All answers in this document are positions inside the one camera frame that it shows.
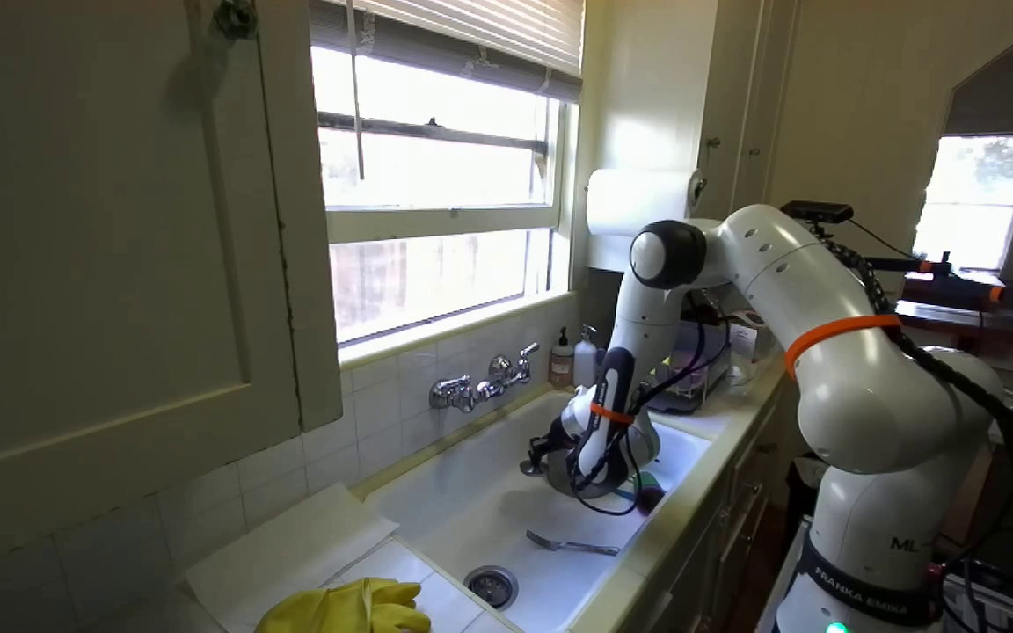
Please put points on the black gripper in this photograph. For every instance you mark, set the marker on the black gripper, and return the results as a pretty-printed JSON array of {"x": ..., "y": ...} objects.
[{"x": 574, "y": 445}]

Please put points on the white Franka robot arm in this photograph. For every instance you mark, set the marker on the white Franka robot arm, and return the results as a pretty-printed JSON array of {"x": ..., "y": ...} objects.
[{"x": 871, "y": 399}]

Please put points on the white sink basin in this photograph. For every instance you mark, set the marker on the white sink basin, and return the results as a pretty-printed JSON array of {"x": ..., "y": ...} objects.
[{"x": 474, "y": 504}]

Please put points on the dark pump bottle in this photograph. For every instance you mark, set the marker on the dark pump bottle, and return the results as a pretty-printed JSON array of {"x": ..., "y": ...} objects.
[{"x": 561, "y": 362}]

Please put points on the silver fork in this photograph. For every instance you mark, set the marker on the silver fork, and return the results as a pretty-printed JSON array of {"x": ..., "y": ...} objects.
[{"x": 573, "y": 545}]

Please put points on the clear soap dispenser bottle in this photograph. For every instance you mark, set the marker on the clear soap dispenser bottle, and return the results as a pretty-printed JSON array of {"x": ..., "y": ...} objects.
[{"x": 587, "y": 357}]

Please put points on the metal sink drain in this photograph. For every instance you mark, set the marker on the metal sink drain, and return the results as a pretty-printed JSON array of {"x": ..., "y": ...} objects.
[{"x": 494, "y": 584}]

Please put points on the metal dish rack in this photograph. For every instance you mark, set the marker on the metal dish rack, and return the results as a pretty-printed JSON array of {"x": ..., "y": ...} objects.
[{"x": 706, "y": 375}]

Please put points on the cream lower counter cabinets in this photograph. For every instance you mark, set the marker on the cream lower counter cabinets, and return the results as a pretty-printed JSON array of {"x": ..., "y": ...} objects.
[{"x": 756, "y": 516}]

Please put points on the yellow rubber gloves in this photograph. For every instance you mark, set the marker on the yellow rubber gloves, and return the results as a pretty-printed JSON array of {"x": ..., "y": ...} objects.
[{"x": 349, "y": 608}]

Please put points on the white paper towel roll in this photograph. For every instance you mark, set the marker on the white paper towel roll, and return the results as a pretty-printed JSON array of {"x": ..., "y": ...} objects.
[{"x": 626, "y": 214}]

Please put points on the tall cream corner cabinet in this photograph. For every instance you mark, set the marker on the tall cream corner cabinet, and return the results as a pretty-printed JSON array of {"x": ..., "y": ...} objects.
[{"x": 660, "y": 83}]

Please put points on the cream window blind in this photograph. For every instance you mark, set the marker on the cream window blind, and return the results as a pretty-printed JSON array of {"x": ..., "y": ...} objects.
[{"x": 474, "y": 30}]

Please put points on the red and black device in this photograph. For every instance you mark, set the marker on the red and black device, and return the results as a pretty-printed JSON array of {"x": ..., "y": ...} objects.
[{"x": 948, "y": 287}]

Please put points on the bright background window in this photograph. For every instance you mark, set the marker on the bright background window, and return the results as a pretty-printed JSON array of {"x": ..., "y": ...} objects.
[{"x": 975, "y": 198}]

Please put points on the dark cabinet knob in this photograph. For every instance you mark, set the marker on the dark cabinet knob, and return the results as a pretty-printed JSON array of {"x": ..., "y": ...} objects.
[{"x": 235, "y": 16}]

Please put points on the chrome wall faucet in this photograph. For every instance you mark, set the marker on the chrome wall faucet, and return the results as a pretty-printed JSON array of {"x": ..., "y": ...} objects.
[{"x": 479, "y": 384}]

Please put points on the kitchen window with cream frame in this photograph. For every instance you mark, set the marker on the kitchen window with cream frame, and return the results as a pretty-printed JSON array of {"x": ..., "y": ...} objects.
[{"x": 439, "y": 188}]

